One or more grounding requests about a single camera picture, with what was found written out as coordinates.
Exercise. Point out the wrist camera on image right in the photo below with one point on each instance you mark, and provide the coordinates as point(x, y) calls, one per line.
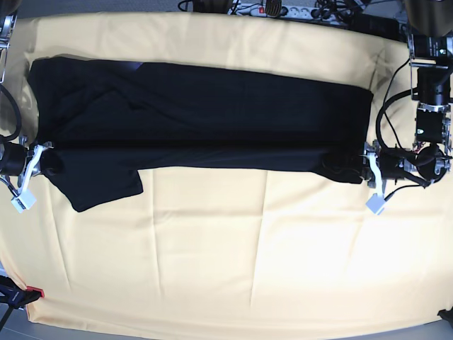
point(376, 204)

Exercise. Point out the black clamp at right edge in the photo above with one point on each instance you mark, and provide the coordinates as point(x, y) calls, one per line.
point(446, 315)

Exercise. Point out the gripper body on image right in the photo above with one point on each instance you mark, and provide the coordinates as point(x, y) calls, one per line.
point(390, 166)

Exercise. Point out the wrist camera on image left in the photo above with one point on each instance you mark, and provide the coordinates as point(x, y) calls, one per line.
point(23, 201)

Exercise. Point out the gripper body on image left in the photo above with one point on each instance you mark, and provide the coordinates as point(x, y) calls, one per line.
point(19, 164)

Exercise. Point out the black T-shirt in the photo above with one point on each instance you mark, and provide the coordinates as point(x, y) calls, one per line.
point(113, 119)

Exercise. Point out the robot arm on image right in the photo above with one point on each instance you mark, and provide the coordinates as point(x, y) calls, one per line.
point(430, 52)

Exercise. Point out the black power adapter box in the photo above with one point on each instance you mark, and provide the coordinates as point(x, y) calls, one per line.
point(375, 25)

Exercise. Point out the white power strip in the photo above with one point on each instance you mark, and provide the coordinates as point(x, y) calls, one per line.
point(303, 13)

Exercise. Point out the yellow table cloth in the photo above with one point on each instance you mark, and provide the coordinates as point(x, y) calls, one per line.
point(227, 254)

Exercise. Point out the black red table clamp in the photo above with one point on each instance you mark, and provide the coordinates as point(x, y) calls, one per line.
point(15, 297)

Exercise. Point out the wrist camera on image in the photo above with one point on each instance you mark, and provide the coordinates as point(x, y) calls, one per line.
point(23, 201)
point(376, 204)

